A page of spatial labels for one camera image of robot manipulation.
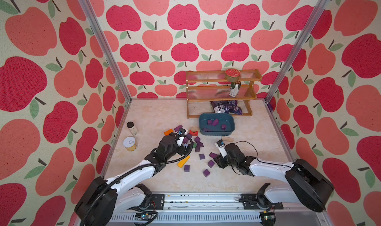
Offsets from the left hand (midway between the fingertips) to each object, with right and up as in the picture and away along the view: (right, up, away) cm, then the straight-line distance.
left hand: (187, 140), depth 82 cm
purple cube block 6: (+9, -11, +8) cm, 17 cm away
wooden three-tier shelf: (+17, +33, +40) cm, 54 cm away
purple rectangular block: (+8, -5, +14) cm, 17 cm away
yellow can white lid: (-36, -3, +9) cm, 37 cm away
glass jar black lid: (-37, +8, +12) cm, 40 cm away
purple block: (+16, -11, +9) cm, 21 cm away
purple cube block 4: (+7, -3, +14) cm, 16 cm away
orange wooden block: (-14, +2, +19) cm, 24 cm away
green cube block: (+5, -6, +13) cm, 15 cm away
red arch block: (+4, +1, +17) cm, 18 cm away
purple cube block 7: (+14, -15, +4) cm, 21 cm away
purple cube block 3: (+1, 0, +17) cm, 17 cm away
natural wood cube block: (+5, +4, +19) cm, 20 cm away
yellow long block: (-3, -14, +5) cm, 15 cm away
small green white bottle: (+31, +31, +14) cm, 46 cm away
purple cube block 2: (+15, +9, +23) cm, 29 cm away
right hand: (+19, -13, +8) cm, 24 cm away
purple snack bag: (+28, +20, +23) cm, 41 cm away
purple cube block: (+25, +6, +20) cm, 32 cm away
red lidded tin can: (+28, +39, +9) cm, 49 cm away
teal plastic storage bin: (+21, +7, +23) cm, 32 cm away
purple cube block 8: (0, -17, +3) cm, 17 cm away
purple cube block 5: (+6, -7, +11) cm, 14 cm away
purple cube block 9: (+11, -18, 0) cm, 21 cm away
